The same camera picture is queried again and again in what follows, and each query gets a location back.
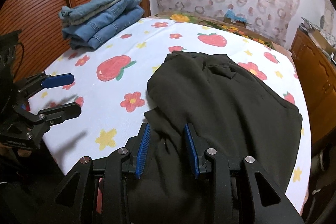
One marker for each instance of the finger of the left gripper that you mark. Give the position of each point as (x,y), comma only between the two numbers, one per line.
(56,112)
(56,80)

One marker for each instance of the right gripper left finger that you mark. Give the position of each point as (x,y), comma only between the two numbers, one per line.
(95,191)

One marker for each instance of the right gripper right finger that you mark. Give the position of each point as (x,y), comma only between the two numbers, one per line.
(234,192)

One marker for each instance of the black pants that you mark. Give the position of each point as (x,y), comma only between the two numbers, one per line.
(232,109)

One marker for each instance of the dark blue folded jeans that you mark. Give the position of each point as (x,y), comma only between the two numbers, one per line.
(95,32)

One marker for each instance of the white fruit-print bed sheet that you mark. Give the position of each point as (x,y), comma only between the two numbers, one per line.
(110,86)

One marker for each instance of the light blue folded jeans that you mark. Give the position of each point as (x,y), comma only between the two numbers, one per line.
(81,13)

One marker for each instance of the brown wooden sideboard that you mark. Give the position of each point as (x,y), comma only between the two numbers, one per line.
(316,74)

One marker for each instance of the cardboard box on sideboard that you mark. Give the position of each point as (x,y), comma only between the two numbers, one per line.
(321,42)

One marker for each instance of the floral bed blanket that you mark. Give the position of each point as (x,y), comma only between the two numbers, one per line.
(212,23)

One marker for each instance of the small box with blue cloth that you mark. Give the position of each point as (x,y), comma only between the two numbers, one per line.
(232,18)

